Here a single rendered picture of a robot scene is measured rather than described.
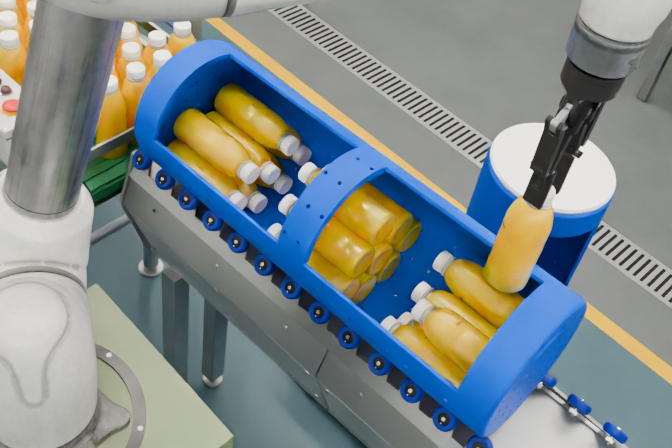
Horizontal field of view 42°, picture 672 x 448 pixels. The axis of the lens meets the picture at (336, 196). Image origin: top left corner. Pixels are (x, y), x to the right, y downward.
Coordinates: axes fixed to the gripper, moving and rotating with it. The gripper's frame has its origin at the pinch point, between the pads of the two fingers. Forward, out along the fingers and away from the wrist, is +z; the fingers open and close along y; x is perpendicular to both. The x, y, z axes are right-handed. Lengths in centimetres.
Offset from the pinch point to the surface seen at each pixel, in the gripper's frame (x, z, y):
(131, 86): 90, 39, -3
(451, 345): 1.5, 34.7, -7.3
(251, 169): 52, 34, -5
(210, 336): 72, 120, 6
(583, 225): 4, 46, 47
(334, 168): 34.9, 22.8, -2.1
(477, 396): -7.5, 33.4, -12.7
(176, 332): 70, 104, -7
